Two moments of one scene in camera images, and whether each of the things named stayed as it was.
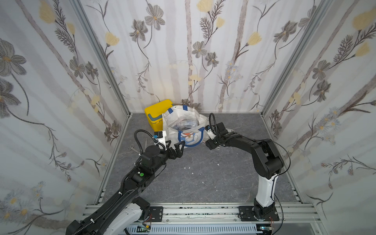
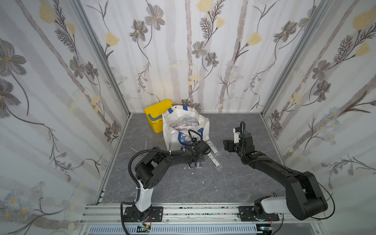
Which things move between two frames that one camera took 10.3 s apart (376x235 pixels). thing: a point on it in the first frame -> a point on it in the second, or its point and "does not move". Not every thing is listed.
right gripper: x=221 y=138 -> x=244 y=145
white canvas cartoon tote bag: x=183 y=123 does not move
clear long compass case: x=185 y=124 does not move
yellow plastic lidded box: x=154 y=113 does not move
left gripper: x=179 y=153 -> x=202 y=159
